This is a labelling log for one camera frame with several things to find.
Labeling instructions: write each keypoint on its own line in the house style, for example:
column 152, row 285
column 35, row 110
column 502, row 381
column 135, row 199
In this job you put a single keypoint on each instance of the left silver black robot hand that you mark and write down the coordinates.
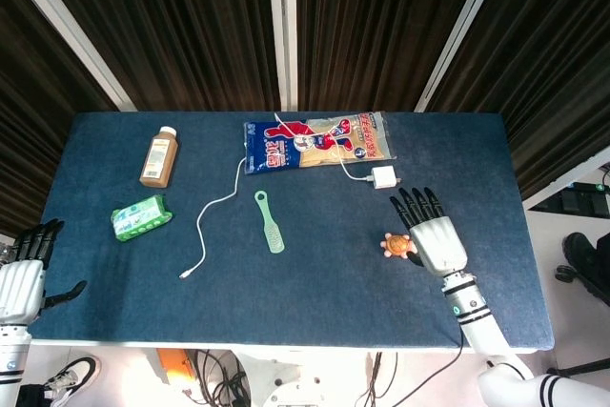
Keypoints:
column 21, row 288

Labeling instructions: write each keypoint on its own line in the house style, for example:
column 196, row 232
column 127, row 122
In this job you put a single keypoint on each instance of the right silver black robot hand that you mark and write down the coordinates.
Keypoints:
column 438, row 245

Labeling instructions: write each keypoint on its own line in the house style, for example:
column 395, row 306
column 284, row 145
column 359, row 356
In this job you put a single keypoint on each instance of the small orange turtle toy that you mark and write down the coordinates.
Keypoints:
column 398, row 245

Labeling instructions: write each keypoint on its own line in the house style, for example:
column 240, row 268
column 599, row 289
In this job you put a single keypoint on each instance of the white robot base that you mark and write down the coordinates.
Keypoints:
column 295, row 378

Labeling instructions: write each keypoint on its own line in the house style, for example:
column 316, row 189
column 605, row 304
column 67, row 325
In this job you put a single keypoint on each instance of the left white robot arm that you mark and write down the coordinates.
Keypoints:
column 12, row 359

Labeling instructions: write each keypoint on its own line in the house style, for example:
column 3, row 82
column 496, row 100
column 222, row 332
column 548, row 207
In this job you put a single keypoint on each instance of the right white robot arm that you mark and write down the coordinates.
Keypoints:
column 476, row 321

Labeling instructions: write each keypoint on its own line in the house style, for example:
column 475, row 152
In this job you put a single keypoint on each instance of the white black sneaker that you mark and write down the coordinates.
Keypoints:
column 76, row 373

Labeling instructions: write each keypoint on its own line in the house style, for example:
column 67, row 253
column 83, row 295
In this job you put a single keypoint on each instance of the blue table cloth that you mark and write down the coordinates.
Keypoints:
column 310, row 292

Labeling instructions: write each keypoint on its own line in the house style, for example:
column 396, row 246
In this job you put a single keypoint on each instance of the green wet wipes pack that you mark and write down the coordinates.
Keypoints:
column 140, row 218

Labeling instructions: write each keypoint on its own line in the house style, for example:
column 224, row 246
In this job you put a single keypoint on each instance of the black office chair base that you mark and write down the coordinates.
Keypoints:
column 583, row 254

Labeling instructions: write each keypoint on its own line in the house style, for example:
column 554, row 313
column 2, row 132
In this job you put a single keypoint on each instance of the black equipment under desk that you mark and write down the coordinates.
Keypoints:
column 576, row 197

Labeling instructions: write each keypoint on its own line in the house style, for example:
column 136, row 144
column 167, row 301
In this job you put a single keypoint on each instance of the white side desk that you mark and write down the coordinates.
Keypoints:
column 567, row 173

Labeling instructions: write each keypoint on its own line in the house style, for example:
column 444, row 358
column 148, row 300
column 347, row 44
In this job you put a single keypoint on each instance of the light green plastic brush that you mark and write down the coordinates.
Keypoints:
column 274, row 235

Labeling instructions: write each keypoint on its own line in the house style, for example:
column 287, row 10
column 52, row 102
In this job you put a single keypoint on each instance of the orange box under table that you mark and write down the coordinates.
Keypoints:
column 174, row 364

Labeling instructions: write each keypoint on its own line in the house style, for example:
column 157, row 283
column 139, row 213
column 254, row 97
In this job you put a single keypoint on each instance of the blue red printed gloves bag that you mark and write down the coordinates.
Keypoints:
column 276, row 149

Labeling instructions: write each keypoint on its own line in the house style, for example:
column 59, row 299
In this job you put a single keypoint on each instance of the amber liquid plastic bottle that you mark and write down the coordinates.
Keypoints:
column 159, row 159

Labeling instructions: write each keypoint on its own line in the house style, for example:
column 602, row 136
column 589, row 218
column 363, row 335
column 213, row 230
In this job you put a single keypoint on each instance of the dark brown curtain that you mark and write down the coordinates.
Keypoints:
column 190, row 21

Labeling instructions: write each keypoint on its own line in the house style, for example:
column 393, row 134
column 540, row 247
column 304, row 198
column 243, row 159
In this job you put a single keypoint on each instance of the white USB wall charger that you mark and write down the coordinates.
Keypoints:
column 383, row 177

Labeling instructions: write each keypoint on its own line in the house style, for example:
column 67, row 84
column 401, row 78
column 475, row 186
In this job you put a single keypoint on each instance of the white frame post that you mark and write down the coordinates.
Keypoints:
column 461, row 30
column 276, row 21
column 80, row 45

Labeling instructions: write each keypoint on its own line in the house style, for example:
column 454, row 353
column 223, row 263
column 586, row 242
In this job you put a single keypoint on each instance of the white table frame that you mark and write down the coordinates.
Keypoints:
column 238, row 345

